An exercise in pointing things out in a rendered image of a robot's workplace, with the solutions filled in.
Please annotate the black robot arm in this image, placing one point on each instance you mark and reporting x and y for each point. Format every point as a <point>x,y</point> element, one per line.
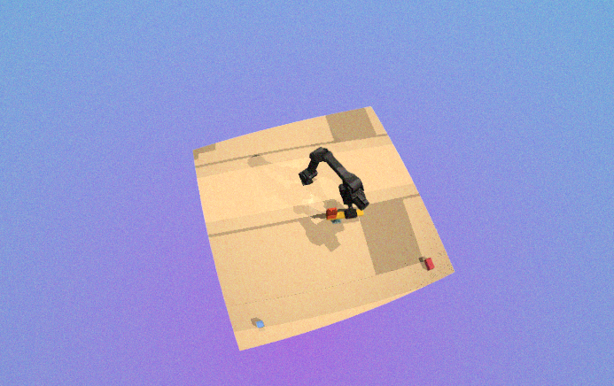
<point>352,183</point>

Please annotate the red rectangular block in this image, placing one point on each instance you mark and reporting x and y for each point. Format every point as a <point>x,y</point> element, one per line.
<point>429,264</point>

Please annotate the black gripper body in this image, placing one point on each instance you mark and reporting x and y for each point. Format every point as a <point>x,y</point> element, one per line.
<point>351,213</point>

